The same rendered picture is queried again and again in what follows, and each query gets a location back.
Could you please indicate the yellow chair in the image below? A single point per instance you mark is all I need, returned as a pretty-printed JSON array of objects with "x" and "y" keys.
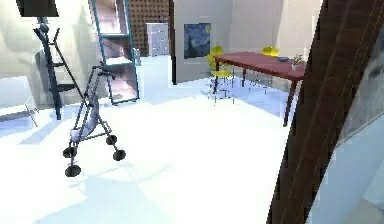
[
  {"x": 221, "y": 73},
  {"x": 270, "y": 51},
  {"x": 217, "y": 50}
]

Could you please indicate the blue night sky painting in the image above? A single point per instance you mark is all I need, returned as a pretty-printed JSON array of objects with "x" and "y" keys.
[{"x": 196, "y": 40}]

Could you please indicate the white chest of drawers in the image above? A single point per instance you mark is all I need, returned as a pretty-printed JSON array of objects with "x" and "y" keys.
[{"x": 158, "y": 39}]

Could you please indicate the dark red dining table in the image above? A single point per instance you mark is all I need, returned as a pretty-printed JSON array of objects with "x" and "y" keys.
[{"x": 266, "y": 65}]

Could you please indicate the grey blue bowl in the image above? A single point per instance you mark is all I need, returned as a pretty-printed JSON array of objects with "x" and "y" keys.
[{"x": 283, "y": 59}]

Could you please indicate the grey folding baby stroller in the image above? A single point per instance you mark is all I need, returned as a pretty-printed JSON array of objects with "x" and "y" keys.
[{"x": 87, "y": 124}]

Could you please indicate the small potted house plant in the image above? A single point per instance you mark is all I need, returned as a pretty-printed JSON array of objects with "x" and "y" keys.
[{"x": 296, "y": 62}]

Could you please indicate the dark brown wooden door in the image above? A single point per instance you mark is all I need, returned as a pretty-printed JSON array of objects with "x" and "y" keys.
[{"x": 328, "y": 110}]

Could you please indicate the black ladder shelf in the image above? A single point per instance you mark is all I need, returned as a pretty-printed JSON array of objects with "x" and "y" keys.
[{"x": 52, "y": 71}]

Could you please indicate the white low table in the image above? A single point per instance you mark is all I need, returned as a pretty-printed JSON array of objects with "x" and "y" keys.
[{"x": 15, "y": 100}]

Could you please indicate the teal frame open shelf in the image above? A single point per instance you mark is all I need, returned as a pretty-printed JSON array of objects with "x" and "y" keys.
[{"x": 120, "y": 60}]

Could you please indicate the brown pegboard wall panel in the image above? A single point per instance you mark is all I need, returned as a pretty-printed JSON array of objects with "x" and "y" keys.
[{"x": 148, "y": 20}]

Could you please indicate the grey framed wall picture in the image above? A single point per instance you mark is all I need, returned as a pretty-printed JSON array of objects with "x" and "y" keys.
[{"x": 365, "y": 90}]

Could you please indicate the black framed wall picture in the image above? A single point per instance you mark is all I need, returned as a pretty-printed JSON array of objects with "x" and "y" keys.
[{"x": 38, "y": 7}]

